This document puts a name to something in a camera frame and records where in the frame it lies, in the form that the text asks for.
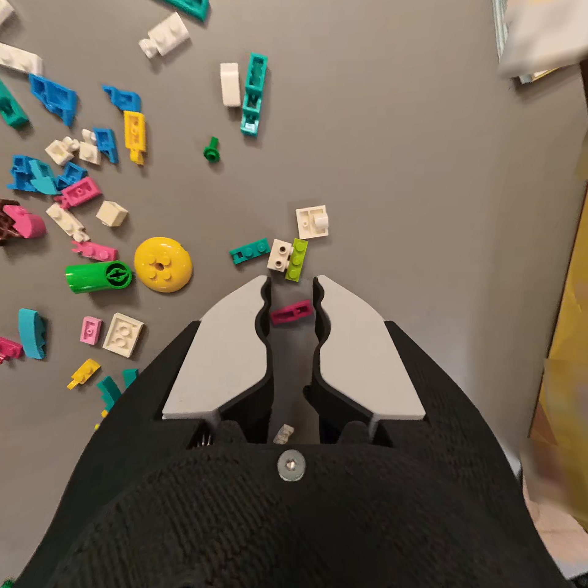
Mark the yellow cardboard lego box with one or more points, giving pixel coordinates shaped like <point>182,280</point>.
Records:
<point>572,285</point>

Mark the magenta lego brick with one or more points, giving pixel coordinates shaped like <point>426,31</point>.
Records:
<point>291,313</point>

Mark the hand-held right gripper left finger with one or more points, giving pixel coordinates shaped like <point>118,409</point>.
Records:
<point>220,358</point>

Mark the lime green lego plate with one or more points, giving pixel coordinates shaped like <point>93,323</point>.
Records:
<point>296,259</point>

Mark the pile of loose lego pieces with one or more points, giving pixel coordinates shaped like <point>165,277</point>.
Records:
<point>160,264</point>

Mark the small white lego part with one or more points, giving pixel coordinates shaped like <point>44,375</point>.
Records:
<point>283,434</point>

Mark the stack of instruction booklets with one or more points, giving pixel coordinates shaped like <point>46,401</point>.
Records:
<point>500,36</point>

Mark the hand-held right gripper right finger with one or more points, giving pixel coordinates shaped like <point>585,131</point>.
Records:
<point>363,363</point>

